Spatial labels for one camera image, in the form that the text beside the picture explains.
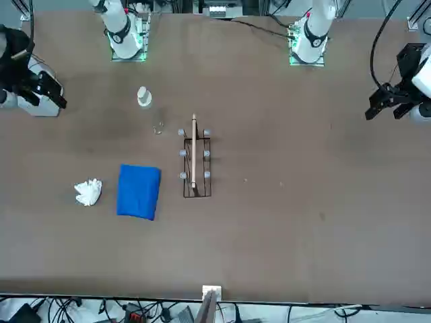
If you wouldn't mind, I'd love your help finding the small lidded trash bin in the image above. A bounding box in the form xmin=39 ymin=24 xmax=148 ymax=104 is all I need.
xmin=15 ymin=57 xmax=61 ymax=118

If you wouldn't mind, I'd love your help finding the aluminium frame profile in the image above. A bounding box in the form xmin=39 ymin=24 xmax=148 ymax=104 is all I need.
xmin=407 ymin=5 xmax=431 ymax=32

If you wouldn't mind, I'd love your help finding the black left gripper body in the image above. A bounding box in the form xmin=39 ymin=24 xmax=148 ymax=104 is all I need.
xmin=381 ymin=83 xmax=422 ymax=104

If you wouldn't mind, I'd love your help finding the folded blue cloth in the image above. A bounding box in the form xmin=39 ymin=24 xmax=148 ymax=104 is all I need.
xmin=116 ymin=164 xmax=162 ymax=222

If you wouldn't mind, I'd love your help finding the large black power adapter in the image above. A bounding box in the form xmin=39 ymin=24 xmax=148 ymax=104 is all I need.
xmin=7 ymin=302 xmax=42 ymax=323

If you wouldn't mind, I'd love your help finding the aluminium camera post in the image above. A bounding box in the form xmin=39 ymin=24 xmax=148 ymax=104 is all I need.
xmin=197 ymin=285 xmax=224 ymax=323

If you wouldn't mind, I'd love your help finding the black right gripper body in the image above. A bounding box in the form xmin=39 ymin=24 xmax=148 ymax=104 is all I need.
xmin=13 ymin=69 xmax=46 ymax=102

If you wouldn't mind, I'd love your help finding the red and black device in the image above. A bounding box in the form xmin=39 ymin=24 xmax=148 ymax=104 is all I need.
xmin=123 ymin=303 xmax=143 ymax=323

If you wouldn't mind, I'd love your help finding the white tissue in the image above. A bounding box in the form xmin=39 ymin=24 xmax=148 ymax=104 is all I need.
xmin=73 ymin=178 xmax=103 ymax=207

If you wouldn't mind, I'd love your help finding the thin black cable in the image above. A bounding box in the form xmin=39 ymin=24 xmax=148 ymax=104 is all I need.
xmin=231 ymin=18 xmax=291 ymax=37

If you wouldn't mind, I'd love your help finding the tall clear glass bottle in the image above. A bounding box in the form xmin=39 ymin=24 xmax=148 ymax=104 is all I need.
xmin=136 ymin=85 xmax=166 ymax=136

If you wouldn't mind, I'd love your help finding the thick black cable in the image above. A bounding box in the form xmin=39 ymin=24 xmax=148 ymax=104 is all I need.
xmin=370 ymin=0 xmax=405 ymax=90

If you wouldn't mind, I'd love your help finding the black wire cup rack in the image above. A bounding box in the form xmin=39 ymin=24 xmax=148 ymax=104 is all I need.
xmin=177 ymin=114 xmax=213 ymax=199

